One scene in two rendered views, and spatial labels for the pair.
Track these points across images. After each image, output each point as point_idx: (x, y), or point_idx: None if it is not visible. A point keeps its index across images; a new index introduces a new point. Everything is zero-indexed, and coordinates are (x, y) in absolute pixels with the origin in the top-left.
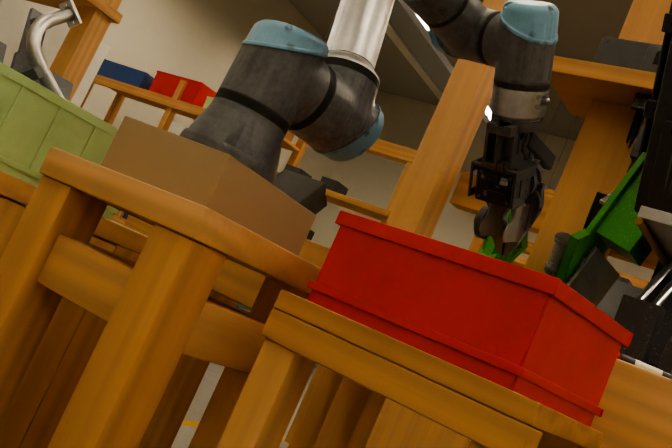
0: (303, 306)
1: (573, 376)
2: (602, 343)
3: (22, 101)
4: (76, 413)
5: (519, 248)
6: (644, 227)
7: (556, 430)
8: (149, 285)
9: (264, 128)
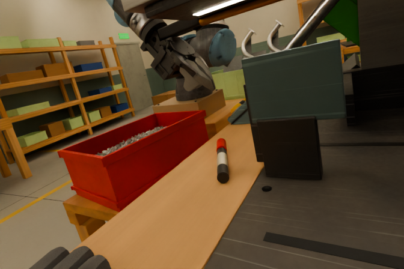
0: None
1: (92, 187)
2: (94, 168)
3: (238, 77)
4: None
5: None
6: (210, 20)
7: (82, 213)
8: None
9: (178, 82)
